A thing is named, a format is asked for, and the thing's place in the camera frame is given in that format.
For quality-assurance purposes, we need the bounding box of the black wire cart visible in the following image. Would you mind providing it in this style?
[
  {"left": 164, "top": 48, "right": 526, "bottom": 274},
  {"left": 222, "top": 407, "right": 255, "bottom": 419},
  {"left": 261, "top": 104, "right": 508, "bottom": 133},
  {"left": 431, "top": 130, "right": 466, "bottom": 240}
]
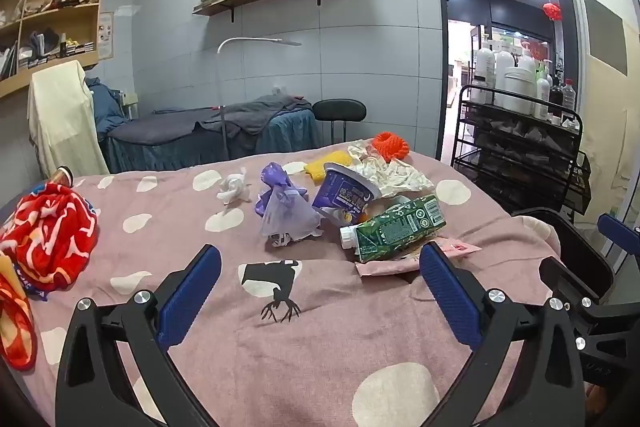
[{"left": 450, "top": 84, "right": 593, "bottom": 215}]

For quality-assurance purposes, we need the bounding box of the green drink carton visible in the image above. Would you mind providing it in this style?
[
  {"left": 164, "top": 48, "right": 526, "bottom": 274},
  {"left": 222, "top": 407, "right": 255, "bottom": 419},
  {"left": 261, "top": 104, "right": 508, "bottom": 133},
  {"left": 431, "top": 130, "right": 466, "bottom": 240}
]
[{"left": 340, "top": 193, "right": 447, "bottom": 264}]

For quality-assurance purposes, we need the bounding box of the wall poster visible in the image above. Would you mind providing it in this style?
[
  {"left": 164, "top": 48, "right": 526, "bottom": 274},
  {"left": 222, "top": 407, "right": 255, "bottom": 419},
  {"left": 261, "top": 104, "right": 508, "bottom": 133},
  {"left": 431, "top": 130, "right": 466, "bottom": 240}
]
[{"left": 97, "top": 11, "right": 116, "bottom": 60}]

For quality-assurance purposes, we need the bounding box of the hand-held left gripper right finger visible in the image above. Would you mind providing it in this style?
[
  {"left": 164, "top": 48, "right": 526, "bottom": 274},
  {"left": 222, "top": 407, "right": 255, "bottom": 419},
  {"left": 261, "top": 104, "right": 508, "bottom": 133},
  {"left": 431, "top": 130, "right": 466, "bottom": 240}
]
[{"left": 419, "top": 241, "right": 588, "bottom": 427}]

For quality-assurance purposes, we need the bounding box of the white tissue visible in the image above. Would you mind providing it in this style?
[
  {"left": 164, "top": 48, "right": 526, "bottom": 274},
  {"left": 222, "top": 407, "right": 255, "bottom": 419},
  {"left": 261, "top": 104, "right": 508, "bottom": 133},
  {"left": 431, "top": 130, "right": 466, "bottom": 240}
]
[{"left": 216, "top": 167, "right": 251, "bottom": 206}]

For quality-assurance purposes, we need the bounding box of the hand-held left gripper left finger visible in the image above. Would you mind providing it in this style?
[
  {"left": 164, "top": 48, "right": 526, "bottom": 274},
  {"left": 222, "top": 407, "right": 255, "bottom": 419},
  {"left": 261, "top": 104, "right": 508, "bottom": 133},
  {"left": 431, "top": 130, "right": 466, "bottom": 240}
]
[{"left": 55, "top": 244, "right": 223, "bottom": 427}]

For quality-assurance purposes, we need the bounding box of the purple yogurt cup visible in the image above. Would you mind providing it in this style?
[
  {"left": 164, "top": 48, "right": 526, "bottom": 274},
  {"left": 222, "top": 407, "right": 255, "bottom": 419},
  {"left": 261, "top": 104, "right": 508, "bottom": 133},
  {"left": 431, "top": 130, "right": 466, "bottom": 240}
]
[{"left": 311, "top": 162, "right": 382, "bottom": 228}]

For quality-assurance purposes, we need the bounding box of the black door frame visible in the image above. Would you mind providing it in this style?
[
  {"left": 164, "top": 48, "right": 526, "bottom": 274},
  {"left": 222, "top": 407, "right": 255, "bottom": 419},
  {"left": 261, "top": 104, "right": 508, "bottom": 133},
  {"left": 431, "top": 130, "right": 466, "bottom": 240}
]
[{"left": 428, "top": 0, "right": 581, "bottom": 160}]

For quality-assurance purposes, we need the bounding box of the grey blanket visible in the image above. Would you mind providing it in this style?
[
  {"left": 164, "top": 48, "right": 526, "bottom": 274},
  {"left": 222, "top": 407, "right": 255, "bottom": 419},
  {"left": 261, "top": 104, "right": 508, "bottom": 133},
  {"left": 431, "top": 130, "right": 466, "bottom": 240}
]
[{"left": 200, "top": 94, "right": 313, "bottom": 138}]

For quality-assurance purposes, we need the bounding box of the pink polka-dot blanket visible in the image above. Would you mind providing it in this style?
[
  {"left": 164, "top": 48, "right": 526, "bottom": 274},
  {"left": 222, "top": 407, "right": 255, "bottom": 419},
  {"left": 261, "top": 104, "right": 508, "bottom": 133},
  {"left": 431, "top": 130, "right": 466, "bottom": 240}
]
[{"left": 0, "top": 138, "right": 563, "bottom": 427}]

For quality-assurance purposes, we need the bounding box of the cream cloth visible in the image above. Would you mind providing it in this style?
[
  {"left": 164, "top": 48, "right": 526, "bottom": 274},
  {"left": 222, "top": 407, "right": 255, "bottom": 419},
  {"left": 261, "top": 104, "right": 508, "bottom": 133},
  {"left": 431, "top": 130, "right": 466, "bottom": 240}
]
[{"left": 27, "top": 60, "right": 111, "bottom": 180}]

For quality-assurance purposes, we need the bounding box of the cream plastic bag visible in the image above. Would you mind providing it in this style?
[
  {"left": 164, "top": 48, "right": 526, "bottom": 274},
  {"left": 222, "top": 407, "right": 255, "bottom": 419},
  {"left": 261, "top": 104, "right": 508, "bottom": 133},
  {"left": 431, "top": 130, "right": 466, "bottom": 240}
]
[{"left": 347, "top": 142, "right": 435, "bottom": 198}]

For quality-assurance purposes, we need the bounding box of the yellow foam net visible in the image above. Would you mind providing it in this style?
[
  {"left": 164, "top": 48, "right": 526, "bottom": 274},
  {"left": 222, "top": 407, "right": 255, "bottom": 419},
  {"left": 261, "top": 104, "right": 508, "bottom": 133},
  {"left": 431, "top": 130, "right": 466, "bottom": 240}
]
[{"left": 304, "top": 150, "right": 352, "bottom": 185}]

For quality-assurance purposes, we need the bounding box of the purple plastic bag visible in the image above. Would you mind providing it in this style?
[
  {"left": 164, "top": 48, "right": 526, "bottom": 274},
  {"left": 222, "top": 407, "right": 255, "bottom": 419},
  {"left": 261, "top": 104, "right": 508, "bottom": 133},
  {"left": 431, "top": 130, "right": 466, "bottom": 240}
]
[{"left": 255, "top": 162, "right": 325, "bottom": 250}]

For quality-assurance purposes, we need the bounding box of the grey folded cloth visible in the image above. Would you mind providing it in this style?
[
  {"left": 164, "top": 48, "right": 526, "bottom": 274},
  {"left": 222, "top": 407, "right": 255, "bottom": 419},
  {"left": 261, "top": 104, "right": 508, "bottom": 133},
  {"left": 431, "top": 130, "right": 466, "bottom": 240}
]
[{"left": 27, "top": 29, "right": 63, "bottom": 60}]

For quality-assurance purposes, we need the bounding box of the blue massage bed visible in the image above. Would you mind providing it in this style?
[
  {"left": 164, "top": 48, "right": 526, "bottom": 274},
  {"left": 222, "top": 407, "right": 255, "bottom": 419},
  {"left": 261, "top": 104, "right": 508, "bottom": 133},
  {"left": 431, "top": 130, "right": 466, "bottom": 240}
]
[{"left": 97, "top": 94, "right": 323, "bottom": 175}]

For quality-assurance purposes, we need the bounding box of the white floor lamp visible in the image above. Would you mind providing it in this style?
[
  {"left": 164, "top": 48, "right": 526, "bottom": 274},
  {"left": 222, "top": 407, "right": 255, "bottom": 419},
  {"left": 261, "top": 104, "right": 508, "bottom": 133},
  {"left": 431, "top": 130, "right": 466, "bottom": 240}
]
[{"left": 216, "top": 37, "right": 303, "bottom": 160}]

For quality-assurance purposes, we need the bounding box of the wooden cabinet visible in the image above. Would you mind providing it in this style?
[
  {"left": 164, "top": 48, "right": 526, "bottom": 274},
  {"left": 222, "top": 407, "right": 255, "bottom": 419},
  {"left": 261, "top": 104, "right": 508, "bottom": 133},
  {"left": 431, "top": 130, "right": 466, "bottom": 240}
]
[{"left": 0, "top": 0, "right": 108, "bottom": 98}]

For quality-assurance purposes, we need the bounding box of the black stool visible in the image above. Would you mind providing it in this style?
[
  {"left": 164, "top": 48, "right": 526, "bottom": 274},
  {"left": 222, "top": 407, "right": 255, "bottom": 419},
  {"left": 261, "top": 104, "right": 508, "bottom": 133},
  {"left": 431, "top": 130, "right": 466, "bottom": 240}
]
[{"left": 312, "top": 99, "right": 367, "bottom": 142}]

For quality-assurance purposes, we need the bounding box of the pink paper packet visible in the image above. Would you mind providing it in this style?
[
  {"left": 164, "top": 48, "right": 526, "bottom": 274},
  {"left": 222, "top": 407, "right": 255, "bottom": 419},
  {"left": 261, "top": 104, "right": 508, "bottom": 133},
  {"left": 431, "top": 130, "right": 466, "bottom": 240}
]
[{"left": 356, "top": 239, "right": 483, "bottom": 279}]

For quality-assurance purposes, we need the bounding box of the beige cylinder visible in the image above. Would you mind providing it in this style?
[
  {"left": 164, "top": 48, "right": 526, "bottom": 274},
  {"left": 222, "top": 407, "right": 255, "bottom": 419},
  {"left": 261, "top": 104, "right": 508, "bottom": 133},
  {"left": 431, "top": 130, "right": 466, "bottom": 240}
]
[{"left": 47, "top": 166, "right": 75, "bottom": 188}]

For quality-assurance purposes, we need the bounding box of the black trash bin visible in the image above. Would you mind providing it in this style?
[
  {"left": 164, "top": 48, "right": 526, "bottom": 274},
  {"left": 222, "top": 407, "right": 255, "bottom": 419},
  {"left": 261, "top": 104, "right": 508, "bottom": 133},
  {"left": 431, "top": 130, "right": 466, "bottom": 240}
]
[{"left": 510, "top": 206, "right": 618, "bottom": 303}]

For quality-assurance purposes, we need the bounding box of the orange foam net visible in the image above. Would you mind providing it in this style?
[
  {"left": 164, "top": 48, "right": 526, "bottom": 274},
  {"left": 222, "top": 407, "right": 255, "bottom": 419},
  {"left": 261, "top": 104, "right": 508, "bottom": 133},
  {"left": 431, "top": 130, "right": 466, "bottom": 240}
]
[{"left": 372, "top": 132, "right": 411, "bottom": 160}]

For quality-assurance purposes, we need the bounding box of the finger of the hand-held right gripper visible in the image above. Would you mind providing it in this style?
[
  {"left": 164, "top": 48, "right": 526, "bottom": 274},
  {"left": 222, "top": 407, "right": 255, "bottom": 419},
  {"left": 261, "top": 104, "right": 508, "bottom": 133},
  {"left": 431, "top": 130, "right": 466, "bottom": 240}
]
[
  {"left": 539, "top": 256, "right": 616, "bottom": 308},
  {"left": 597, "top": 213, "right": 640, "bottom": 268}
]

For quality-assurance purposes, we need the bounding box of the blue pillow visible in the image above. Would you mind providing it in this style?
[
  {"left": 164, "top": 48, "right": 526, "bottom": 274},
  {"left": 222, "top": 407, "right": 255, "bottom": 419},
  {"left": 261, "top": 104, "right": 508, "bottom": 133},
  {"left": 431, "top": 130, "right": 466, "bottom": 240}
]
[{"left": 85, "top": 77, "right": 132, "bottom": 138}]

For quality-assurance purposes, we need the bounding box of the group of cosmetic bottles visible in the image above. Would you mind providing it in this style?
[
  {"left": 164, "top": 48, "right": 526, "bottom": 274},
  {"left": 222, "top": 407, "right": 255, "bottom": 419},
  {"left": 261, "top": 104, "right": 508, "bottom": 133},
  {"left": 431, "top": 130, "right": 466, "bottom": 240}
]
[{"left": 470, "top": 39, "right": 583, "bottom": 128}]

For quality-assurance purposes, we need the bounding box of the beige cardboard panel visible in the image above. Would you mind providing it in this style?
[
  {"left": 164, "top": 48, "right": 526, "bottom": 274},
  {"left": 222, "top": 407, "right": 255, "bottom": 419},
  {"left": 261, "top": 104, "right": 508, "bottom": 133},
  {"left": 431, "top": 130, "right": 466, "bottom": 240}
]
[{"left": 580, "top": 19, "right": 640, "bottom": 212}]

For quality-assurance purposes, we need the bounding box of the red patterned snack bag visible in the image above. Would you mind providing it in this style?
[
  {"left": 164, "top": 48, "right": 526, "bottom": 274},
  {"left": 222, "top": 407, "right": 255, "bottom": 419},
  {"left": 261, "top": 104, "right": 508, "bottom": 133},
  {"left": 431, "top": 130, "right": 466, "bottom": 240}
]
[{"left": 0, "top": 181, "right": 99, "bottom": 373}]

